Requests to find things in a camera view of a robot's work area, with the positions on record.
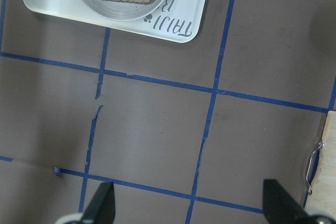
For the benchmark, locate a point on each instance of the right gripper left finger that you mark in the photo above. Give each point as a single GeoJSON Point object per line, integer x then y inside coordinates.
{"type": "Point", "coordinates": [101, 208]}

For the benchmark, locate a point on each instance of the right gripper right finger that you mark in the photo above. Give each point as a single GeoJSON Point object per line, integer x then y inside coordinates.
{"type": "Point", "coordinates": [279, 206]}

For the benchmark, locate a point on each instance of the wooden cutting board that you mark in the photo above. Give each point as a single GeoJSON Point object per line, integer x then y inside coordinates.
{"type": "Point", "coordinates": [321, 191]}

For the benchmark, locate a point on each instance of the white bear tray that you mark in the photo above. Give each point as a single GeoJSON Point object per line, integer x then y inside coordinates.
{"type": "Point", "coordinates": [173, 20]}

